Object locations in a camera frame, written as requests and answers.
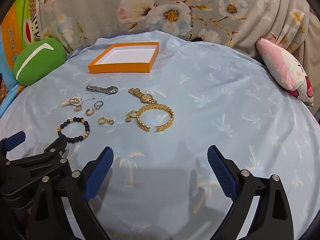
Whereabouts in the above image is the pearl bracelet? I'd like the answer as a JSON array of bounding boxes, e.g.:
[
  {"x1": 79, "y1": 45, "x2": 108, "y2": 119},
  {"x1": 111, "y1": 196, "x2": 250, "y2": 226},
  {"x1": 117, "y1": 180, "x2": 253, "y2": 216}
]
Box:
[{"x1": 61, "y1": 96, "x2": 96, "y2": 108}]

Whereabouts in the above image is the orange cartoon printed cushion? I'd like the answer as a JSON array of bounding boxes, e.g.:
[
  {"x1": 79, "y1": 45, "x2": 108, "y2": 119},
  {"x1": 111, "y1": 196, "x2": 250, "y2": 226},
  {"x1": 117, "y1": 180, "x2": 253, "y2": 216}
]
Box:
[{"x1": 0, "y1": 0, "x2": 44, "y2": 110}]

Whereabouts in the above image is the orange cardboard box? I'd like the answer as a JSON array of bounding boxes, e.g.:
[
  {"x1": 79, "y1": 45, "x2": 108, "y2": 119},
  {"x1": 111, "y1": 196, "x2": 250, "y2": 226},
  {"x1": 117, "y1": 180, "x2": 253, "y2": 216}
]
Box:
[{"x1": 87, "y1": 41, "x2": 160, "y2": 74}]

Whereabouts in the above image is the gold chain ring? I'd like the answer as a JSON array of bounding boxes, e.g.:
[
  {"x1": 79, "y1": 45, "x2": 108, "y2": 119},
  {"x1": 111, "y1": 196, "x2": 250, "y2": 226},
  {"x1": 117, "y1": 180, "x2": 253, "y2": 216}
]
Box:
[{"x1": 135, "y1": 104, "x2": 175, "y2": 132}]

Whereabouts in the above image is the gold ring charm pendant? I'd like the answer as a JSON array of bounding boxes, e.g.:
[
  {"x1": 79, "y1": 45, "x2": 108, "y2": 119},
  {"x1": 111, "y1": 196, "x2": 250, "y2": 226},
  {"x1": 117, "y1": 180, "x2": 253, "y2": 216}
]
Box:
[{"x1": 125, "y1": 110, "x2": 138, "y2": 123}]

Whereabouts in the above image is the silver wristwatch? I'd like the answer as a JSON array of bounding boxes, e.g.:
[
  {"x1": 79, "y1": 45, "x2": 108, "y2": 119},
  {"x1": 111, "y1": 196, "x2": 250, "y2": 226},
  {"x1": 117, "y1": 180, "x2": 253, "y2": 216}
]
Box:
[{"x1": 86, "y1": 84, "x2": 119, "y2": 95}]

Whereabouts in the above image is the pink plush pillow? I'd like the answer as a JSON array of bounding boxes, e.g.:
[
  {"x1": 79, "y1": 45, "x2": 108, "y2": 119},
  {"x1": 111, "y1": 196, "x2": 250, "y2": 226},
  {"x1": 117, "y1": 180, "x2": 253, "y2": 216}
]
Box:
[{"x1": 255, "y1": 38, "x2": 314, "y2": 107}]

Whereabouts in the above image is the grey floral blanket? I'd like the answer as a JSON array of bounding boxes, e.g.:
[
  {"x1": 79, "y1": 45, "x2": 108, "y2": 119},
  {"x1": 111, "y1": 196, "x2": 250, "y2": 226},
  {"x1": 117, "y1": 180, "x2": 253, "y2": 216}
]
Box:
[{"x1": 35, "y1": 0, "x2": 312, "y2": 67}]

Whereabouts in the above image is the green plush pillow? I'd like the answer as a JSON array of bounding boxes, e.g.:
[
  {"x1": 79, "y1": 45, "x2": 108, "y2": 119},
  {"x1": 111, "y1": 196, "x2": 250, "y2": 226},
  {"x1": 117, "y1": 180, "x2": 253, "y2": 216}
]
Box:
[{"x1": 13, "y1": 37, "x2": 66, "y2": 86}]

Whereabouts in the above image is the black bead bracelet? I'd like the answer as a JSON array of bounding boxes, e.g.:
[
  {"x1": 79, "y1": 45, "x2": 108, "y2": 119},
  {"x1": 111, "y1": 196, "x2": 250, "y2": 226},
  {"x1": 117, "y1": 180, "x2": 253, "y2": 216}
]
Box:
[{"x1": 57, "y1": 117, "x2": 90, "y2": 144}]

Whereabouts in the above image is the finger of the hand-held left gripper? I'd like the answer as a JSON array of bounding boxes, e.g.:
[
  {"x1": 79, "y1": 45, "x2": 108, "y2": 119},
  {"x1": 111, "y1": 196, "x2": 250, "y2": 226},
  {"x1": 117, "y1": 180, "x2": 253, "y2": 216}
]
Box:
[
  {"x1": 0, "y1": 130, "x2": 26, "y2": 159},
  {"x1": 43, "y1": 134, "x2": 68, "y2": 161}
]

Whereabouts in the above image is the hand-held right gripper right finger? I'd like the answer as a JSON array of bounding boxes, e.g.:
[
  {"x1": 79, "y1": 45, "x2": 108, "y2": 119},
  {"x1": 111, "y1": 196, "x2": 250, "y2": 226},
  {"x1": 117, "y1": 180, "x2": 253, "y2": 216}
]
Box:
[{"x1": 207, "y1": 144, "x2": 295, "y2": 240}]

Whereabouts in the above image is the blue palm print sheet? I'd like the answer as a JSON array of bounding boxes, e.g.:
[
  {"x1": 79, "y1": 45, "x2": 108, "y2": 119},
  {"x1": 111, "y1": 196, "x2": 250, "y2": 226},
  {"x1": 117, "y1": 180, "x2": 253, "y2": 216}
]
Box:
[{"x1": 0, "y1": 30, "x2": 320, "y2": 240}]

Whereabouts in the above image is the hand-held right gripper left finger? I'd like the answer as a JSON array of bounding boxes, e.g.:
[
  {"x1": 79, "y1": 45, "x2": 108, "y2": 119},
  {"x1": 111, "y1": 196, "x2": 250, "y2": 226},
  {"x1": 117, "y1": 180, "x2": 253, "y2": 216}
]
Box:
[{"x1": 26, "y1": 146, "x2": 115, "y2": 240}]

